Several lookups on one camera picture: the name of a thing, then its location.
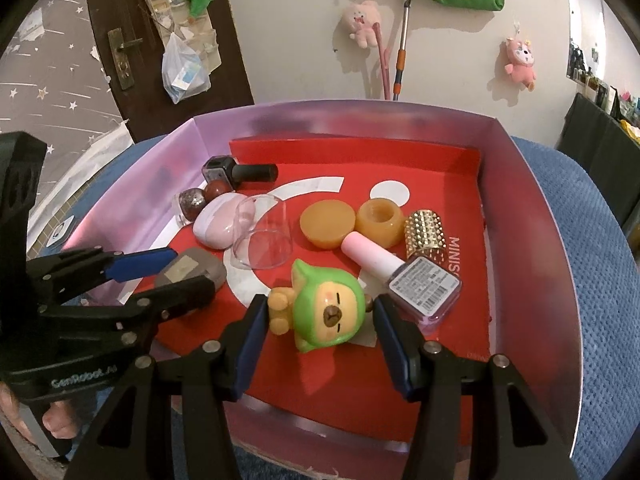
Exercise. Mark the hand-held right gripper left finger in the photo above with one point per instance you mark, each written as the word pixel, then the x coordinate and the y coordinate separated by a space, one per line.
pixel 252 340

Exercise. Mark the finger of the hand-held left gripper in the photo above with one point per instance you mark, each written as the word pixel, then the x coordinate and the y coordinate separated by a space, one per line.
pixel 175 292
pixel 140 262

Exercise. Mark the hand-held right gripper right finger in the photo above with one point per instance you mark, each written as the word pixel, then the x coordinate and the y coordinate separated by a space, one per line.
pixel 392 345

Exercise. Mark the taupe eyeshadow case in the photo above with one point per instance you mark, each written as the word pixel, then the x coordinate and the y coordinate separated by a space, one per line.
pixel 195 267

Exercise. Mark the green hooded bear figurine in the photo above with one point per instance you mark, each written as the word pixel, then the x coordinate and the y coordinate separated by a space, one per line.
pixel 325 310

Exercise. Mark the lilac egg-shaped case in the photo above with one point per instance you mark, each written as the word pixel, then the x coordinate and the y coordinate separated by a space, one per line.
pixel 215 225

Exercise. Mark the clear glitter jar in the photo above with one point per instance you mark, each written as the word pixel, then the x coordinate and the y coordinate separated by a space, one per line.
pixel 192 200

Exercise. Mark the clear plastic cup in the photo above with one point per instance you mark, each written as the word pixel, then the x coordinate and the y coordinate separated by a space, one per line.
pixel 265 240

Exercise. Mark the dark red ball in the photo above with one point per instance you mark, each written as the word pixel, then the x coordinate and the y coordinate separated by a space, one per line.
pixel 217 189

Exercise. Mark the gold studded cuff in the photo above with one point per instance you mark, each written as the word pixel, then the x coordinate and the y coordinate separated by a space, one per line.
pixel 424 235

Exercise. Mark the orange round jar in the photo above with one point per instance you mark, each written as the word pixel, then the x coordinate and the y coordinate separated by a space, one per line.
pixel 380 225

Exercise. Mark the lilac cardboard box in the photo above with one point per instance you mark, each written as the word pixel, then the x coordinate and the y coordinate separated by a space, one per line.
pixel 525 310

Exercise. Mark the dark nail polish bottle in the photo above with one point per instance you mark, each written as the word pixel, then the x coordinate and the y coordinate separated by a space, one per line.
pixel 250 172

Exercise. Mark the person's left hand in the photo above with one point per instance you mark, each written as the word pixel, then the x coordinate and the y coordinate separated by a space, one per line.
pixel 62 422

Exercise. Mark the red paper liner white print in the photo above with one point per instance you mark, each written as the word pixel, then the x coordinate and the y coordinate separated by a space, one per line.
pixel 325 385

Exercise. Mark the white card black logo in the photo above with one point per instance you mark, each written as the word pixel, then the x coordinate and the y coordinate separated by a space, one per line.
pixel 59 232

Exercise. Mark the grey starry curtain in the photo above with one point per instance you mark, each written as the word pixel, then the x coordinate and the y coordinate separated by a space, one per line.
pixel 50 100

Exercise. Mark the hanging clear plastic bag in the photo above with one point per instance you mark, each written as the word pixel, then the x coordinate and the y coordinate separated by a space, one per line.
pixel 182 70

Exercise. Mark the blue textured towel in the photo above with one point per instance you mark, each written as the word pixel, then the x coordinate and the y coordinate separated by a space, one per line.
pixel 600 285

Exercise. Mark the brown wooden door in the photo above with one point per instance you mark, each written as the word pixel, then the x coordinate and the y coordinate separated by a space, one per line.
pixel 235 60

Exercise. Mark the clear hanging pocket organizer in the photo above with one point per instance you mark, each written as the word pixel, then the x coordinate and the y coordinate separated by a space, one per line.
pixel 160 0

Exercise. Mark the dark cloth covered table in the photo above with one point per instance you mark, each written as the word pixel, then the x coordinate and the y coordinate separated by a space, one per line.
pixel 595 160

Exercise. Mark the pink stick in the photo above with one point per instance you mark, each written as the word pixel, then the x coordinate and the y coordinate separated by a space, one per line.
pixel 384 70

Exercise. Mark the bright pink plush toy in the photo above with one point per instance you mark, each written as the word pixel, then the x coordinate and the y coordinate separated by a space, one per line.
pixel 520 62

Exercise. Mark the silver pole orange grip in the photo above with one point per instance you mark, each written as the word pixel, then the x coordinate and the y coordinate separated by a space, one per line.
pixel 402 35

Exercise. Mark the pale pink plush toy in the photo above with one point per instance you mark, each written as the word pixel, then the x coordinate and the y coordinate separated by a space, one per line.
pixel 361 22

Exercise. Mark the row of small cosmetics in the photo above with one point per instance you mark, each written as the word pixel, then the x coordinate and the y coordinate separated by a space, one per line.
pixel 622 107

